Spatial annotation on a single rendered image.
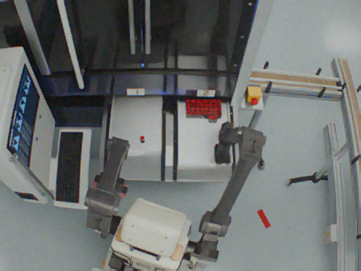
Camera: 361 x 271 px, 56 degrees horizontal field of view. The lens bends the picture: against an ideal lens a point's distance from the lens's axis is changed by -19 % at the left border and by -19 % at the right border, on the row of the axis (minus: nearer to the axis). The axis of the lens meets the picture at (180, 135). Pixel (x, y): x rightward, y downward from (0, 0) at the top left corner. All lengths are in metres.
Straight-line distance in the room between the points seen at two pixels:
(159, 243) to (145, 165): 0.66
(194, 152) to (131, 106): 0.40
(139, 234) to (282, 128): 1.99
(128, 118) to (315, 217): 1.66
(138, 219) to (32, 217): 1.69
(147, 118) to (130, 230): 0.82
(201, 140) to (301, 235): 1.30
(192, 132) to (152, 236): 0.80
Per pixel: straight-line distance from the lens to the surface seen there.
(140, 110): 2.10
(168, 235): 1.38
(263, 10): 1.49
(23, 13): 1.56
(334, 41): 3.99
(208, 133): 2.05
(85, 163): 2.10
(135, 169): 1.98
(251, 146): 1.33
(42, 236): 2.92
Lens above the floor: 2.74
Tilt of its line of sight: 66 degrees down
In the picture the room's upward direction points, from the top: 6 degrees clockwise
